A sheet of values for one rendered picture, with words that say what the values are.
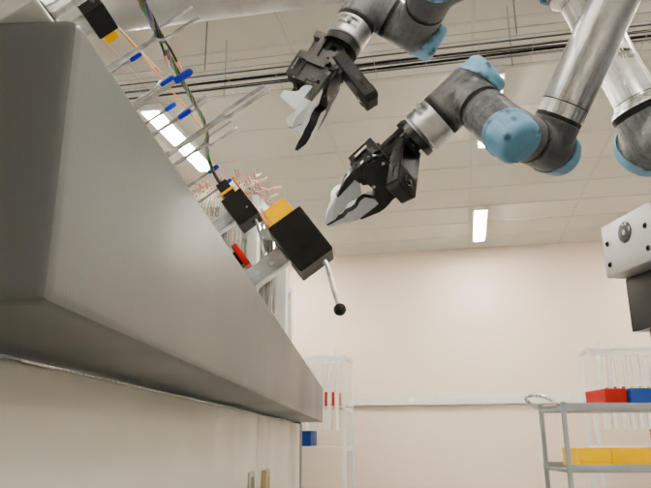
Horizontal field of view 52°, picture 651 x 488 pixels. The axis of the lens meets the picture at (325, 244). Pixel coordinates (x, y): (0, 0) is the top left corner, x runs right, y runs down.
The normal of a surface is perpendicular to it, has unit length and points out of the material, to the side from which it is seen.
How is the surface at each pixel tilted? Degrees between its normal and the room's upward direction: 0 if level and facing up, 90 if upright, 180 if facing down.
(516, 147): 143
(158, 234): 90
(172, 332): 90
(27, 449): 90
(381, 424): 90
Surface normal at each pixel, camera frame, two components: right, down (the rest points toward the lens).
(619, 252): -0.99, -0.04
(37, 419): 1.00, -0.01
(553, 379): -0.20, -0.27
